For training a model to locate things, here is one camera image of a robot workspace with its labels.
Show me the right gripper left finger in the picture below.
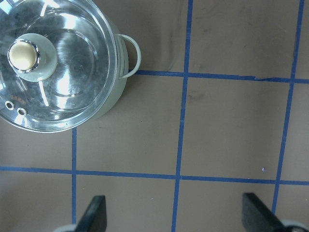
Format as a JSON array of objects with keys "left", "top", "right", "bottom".
[{"left": 75, "top": 195, "right": 107, "bottom": 232}]

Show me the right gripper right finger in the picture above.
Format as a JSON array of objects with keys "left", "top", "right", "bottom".
[{"left": 242, "top": 193, "right": 286, "bottom": 232}]

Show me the glass pot lid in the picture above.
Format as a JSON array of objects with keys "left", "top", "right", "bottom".
[{"left": 0, "top": 0, "right": 117, "bottom": 133}]

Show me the pale green electric pot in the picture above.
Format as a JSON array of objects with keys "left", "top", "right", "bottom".
[{"left": 0, "top": 23, "right": 141, "bottom": 132}]

